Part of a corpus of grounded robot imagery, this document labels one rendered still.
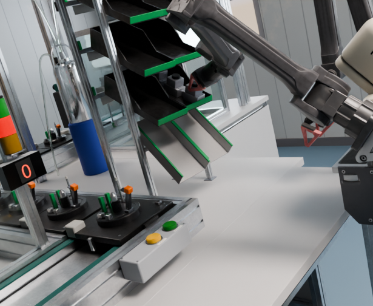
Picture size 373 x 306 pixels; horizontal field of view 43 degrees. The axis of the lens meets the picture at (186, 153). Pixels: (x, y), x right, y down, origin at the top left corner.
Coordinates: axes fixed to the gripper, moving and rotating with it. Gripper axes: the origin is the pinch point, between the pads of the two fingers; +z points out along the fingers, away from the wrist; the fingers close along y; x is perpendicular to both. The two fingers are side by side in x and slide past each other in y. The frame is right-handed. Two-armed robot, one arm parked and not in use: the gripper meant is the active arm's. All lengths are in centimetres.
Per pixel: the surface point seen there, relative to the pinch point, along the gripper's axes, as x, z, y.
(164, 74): -10.8, 9.9, -1.0
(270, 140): 40, 90, -126
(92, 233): 22, 14, 55
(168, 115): 4.2, 2.1, 15.7
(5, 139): -12, 7, 65
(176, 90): -2.9, 5.7, 2.6
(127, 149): -4, 102, -34
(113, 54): -20.5, -0.9, 23.2
